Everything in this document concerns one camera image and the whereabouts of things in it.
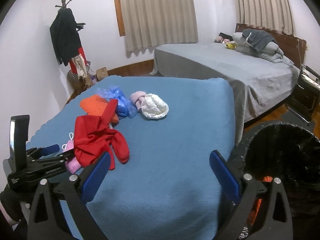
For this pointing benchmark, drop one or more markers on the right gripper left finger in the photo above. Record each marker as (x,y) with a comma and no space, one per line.
(47,220)

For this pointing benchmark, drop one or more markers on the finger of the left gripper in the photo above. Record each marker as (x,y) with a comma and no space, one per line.
(37,153)
(49,162)

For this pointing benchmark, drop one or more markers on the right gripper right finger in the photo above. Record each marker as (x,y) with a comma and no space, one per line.
(274,220)

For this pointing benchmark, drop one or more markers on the orange mesh sponge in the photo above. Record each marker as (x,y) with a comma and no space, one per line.
(99,110)
(256,206)

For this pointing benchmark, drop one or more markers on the red cloth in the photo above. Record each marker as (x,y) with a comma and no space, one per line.
(93,137)

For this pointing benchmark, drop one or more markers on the blue plastic bag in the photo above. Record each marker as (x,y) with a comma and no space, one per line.
(125,108)

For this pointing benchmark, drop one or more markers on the pink knitted sock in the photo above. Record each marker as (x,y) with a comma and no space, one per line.
(137,98)

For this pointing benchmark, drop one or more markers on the white tissue ball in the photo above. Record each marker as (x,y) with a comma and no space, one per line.
(153,107)

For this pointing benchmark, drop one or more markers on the black lined trash bin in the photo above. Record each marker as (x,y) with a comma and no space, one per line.
(289,152)

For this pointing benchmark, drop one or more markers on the checkered basket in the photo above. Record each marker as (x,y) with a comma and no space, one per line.
(77,81)

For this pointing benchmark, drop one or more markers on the wooden coat rack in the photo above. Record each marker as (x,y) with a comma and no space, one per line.
(80,26)

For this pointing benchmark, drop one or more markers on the brown paper bag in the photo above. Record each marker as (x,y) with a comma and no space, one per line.
(101,73)

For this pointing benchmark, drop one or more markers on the red hanging garment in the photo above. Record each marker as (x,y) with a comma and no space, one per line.
(78,63)

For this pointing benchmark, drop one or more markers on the blue table cloth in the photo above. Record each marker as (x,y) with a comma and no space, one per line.
(167,189)

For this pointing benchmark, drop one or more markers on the black bedside chair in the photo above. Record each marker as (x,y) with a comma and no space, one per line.
(304,99)

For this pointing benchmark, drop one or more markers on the black hanging jacket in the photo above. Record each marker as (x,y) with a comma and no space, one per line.
(65,37)

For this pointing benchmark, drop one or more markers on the bed with grey sheet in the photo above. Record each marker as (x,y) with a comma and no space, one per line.
(258,85)

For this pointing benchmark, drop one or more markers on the grey pillow pile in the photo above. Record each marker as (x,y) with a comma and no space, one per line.
(271,52)

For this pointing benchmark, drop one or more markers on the wooden headboard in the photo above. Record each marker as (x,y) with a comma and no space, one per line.
(293,47)

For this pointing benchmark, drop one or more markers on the left beige curtain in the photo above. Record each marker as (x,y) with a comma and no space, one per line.
(151,23)

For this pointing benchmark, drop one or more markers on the beige curtain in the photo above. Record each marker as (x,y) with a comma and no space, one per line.
(151,23)
(270,14)

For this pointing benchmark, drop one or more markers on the yellow plush toy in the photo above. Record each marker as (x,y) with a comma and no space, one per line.
(231,45)

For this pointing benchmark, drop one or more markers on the dark grey folded blanket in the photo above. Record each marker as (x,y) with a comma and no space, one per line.
(257,39)

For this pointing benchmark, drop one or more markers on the right beige curtain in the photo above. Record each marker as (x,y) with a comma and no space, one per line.
(270,14)

